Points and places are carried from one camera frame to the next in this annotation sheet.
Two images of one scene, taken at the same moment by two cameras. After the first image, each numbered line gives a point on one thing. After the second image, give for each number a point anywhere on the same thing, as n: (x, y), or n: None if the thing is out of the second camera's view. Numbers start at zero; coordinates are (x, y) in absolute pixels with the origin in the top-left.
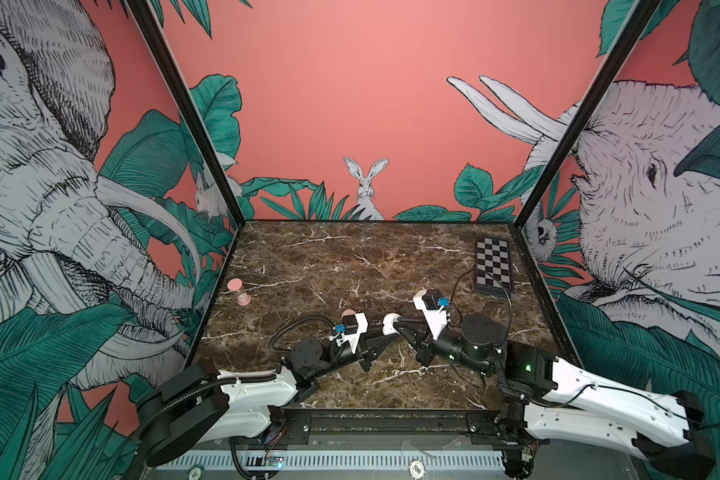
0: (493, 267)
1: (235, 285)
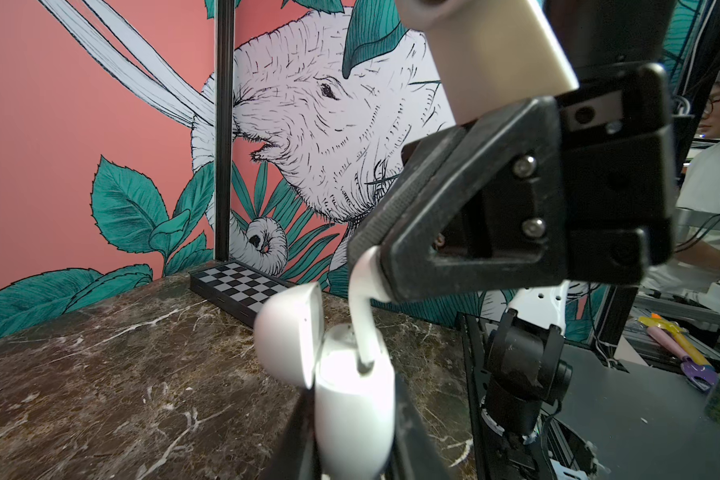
0: (234, 289)
1: None
